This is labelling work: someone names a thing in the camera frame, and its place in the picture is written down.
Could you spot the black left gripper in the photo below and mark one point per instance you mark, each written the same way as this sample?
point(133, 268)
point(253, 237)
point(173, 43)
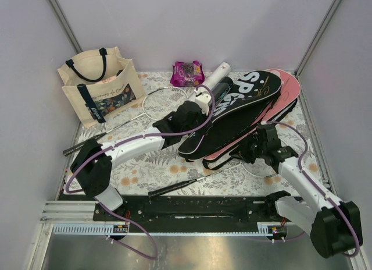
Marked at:
point(203, 116)

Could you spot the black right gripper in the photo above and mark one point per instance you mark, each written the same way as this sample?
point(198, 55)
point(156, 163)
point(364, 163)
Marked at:
point(243, 154)

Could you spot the black shuttlecock tube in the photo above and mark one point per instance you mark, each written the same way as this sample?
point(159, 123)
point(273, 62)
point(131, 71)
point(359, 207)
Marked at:
point(222, 88)

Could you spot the black racket cover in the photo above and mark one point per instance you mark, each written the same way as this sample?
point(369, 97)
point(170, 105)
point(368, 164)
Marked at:
point(241, 110)

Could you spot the white shuttlecock tube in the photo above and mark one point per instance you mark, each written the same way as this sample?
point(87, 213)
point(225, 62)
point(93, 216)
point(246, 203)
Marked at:
point(222, 71)

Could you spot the pink racket cover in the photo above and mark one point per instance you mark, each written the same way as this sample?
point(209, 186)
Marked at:
point(290, 90)

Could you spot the white frame racket black handle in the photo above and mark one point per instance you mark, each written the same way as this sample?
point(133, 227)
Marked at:
point(180, 185)

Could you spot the black frame badminton racket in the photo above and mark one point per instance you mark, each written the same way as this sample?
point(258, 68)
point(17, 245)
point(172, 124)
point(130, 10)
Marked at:
point(122, 118)

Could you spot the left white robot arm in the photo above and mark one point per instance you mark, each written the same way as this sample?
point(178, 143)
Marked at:
point(95, 162)

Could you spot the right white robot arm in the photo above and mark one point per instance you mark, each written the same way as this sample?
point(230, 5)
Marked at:
point(333, 225)

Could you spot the purple snack packet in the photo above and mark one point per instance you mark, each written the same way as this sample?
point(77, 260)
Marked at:
point(187, 74)

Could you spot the floral patterned table mat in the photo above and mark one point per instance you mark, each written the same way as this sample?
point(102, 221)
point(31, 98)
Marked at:
point(158, 169)

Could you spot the beige canvas tote bag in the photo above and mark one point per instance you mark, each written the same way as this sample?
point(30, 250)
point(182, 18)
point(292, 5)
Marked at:
point(99, 84)

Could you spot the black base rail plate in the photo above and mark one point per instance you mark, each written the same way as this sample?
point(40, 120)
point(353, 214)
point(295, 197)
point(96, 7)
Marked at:
point(185, 215)

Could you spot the white cable duct strip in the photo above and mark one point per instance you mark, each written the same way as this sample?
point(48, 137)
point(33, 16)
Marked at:
point(116, 230)

